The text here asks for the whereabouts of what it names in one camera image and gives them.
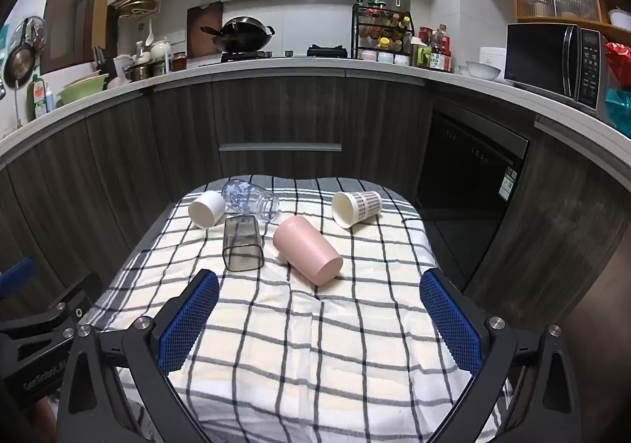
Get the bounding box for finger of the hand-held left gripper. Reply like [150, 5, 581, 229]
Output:
[0, 271, 103, 365]
[0, 258, 36, 298]

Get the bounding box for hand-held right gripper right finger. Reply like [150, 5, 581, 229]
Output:
[419, 267, 582, 443]

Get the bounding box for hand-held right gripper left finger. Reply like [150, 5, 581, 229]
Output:
[56, 268, 220, 443]

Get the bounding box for smoky transparent square cup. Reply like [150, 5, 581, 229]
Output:
[222, 215, 265, 272]

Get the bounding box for white cup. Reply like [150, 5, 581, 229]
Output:
[188, 191, 228, 230]

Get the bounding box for clear glass cup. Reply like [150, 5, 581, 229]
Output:
[221, 179, 281, 222]

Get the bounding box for pink cup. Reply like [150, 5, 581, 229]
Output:
[273, 215, 344, 286]

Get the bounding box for patterned paper cup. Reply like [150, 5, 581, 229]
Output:
[331, 191, 383, 229]

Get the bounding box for checked white cloth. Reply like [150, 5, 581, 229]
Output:
[91, 175, 513, 443]

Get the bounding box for black dishwasher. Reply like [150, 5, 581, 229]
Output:
[415, 100, 530, 276]

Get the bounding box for green dish soap bottle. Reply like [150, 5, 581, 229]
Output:
[27, 75, 49, 121]

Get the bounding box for green bowl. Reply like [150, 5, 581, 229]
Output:
[58, 73, 109, 106]

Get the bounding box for hanging frying pan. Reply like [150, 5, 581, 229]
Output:
[4, 16, 46, 90]

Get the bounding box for dark wood base cabinets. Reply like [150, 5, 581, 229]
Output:
[0, 71, 631, 325]

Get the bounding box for white bowl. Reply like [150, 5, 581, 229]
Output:
[466, 61, 501, 80]

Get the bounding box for white rice cooker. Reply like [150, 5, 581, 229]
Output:
[479, 47, 508, 71]

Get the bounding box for teal plastic bag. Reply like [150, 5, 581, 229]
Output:
[605, 88, 631, 138]

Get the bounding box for brown wooden door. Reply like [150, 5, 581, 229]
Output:
[42, 0, 118, 76]

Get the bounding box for group of sauce bottles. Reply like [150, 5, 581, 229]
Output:
[418, 24, 453, 72]

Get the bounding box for black microwave oven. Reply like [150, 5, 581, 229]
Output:
[504, 23, 608, 112]

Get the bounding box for black gas stove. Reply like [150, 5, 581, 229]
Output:
[220, 45, 352, 62]

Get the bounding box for black wok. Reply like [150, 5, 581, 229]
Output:
[200, 16, 276, 52]

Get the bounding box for dark wooden cutting board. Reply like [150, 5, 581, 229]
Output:
[186, 2, 224, 56]

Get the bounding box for black spice rack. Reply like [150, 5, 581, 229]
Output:
[351, 0, 414, 61]

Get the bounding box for red plastic bag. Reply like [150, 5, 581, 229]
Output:
[604, 43, 631, 89]

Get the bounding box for wall rack with boards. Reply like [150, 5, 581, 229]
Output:
[112, 0, 169, 21]

